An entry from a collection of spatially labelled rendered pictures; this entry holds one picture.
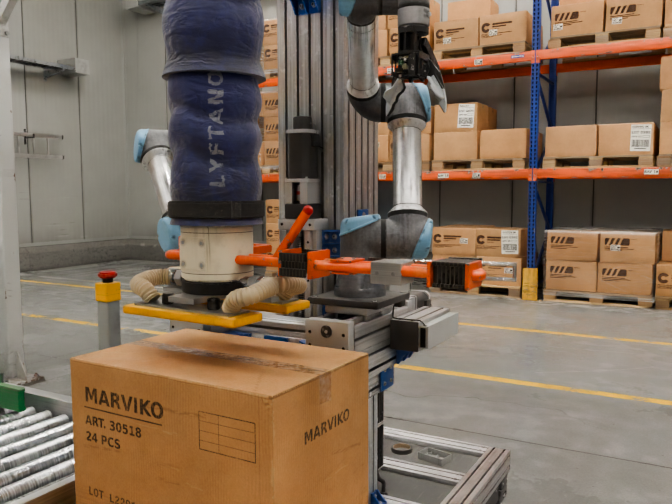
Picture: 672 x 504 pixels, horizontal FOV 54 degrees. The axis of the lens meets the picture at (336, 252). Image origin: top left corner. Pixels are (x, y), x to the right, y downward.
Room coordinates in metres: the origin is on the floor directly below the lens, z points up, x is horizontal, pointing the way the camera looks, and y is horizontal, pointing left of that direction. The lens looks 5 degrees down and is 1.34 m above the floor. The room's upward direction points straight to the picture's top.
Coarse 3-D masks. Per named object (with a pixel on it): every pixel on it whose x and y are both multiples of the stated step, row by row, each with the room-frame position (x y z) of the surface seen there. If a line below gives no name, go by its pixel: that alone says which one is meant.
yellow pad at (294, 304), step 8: (256, 304) 1.57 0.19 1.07; (264, 304) 1.56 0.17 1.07; (272, 304) 1.55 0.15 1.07; (280, 304) 1.55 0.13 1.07; (288, 304) 1.55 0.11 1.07; (296, 304) 1.56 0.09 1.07; (304, 304) 1.59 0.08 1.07; (272, 312) 1.56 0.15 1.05; (280, 312) 1.54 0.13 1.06; (288, 312) 1.53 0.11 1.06
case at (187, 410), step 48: (192, 336) 1.79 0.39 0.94; (240, 336) 1.79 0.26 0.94; (96, 384) 1.51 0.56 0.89; (144, 384) 1.43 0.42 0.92; (192, 384) 1.36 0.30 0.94; (240, 384) 1.33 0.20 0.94; (288, 384) 1.33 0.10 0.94; (336, 384) 1.46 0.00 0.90; (96, 432) 1.52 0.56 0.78; (144, 432) 1.43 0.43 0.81; (192, 432) 1.36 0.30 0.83; (240, 432) 1.29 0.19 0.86; (288, 432) 1.30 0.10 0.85; (336, 432) 1.46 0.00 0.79; (96, 480) 1.52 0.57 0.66; (144, 480) 1.44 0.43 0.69; (192, 480) 1.36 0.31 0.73; (240, 480) 1.30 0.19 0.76; (288, 480) 1.30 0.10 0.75; (336, 480) 1.46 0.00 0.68
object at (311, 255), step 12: (288, 252) 1.45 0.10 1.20; (300, 252) 1.49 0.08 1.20; (312, 252) 1.40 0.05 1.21; (324, 252) 1.44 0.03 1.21; (288, 264) 1.42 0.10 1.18; (300, 264) 1.40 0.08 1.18; (312, 264) 1.40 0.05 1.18; (288, 276) 1.41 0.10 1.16; (300, 276) 1.39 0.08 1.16; (312, 276) 1.40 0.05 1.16; (324, 276) 1.44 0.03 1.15
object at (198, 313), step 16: (128, 304) 1.55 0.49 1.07; (144, 304) 1.52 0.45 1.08; (160, 304) 1.52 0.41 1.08; (176, 304) 1.52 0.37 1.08; (208, 304) 1.45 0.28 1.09; (176, 320) 1.46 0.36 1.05; (192, 320) 1.43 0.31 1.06; (208, 320) 1.40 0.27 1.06; (224, 320) 1.38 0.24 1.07; (240, 320) 1.38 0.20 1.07; (256, 320) 1.43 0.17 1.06
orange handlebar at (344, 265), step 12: (168, 252) 1.62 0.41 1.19; (264, 252) 1.79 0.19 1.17; (240, 264) 1.51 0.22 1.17; (252, 264) 1.49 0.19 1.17; (264, 264) 1.47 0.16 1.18; (276, 264) 1.45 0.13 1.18; (324, 264) 1.38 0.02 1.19; (336, 264) 1.37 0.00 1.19; (348, 264) 1.36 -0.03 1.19; (360, 264) 1.34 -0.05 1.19; (420, 264) 1.32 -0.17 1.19; (408, 276) 1.29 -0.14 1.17; (420, 276) 1.27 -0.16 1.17; (480, 276) 1.22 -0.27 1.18
